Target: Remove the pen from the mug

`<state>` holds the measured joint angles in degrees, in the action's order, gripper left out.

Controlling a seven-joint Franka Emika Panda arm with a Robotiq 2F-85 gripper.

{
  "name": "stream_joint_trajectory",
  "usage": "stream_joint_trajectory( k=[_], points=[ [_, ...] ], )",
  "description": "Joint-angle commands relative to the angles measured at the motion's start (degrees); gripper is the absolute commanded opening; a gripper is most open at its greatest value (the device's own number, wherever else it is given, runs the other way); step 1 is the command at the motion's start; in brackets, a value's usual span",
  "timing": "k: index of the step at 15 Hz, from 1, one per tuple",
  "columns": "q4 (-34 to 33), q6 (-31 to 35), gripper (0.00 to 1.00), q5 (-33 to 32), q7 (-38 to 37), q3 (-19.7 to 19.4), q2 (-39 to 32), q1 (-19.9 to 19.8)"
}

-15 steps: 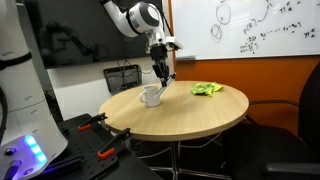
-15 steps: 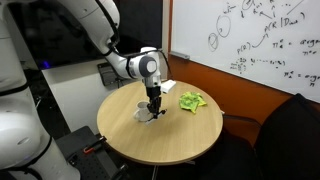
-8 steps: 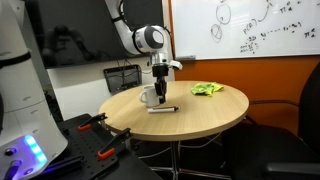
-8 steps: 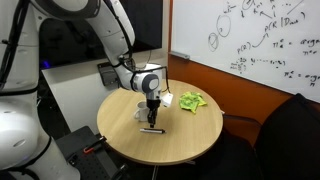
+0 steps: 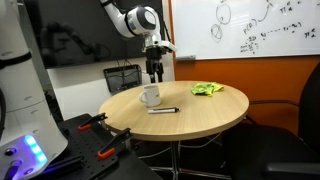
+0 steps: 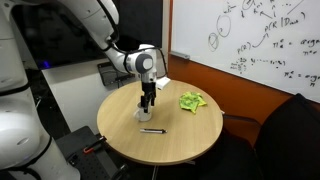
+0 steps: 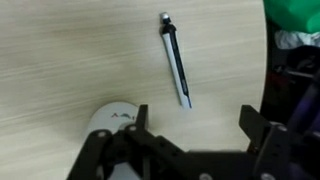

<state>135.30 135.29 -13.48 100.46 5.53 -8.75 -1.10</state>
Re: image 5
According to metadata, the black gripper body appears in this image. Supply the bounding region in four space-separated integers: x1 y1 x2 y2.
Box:
145 46 165 68

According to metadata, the black marker pen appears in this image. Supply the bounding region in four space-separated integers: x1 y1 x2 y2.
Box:
147 106 181 115

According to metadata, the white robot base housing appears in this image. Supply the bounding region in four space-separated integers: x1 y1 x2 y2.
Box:
0 0 70 180

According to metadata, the white ceramic mug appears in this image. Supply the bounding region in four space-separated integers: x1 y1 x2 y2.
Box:
138 84 162 108

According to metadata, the crumpled yellow-green cloth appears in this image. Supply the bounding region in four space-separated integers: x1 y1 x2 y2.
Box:
190 81 225 98

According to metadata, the whiteboard with handwriting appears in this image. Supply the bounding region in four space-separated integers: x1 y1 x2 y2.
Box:
169 0 320 61

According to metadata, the metal table leg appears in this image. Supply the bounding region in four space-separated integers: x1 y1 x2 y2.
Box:
170 139 182 180

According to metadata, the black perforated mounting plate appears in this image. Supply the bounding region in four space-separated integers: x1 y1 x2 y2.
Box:
31 112 165 180

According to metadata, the black office chair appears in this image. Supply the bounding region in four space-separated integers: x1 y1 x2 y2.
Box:
229 62 320 180

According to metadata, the black wall cable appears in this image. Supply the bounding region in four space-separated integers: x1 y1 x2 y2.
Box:
114 43 134 91

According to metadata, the black wire mesh basket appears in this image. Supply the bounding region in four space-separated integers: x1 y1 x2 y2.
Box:
102 64 144 94

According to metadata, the black clamp with orange handle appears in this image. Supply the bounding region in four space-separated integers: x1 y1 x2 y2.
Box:
77 112 109 132
97 127 132 161

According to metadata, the large black wall monitor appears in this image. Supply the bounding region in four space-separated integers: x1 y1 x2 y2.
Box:
24 0 165 70

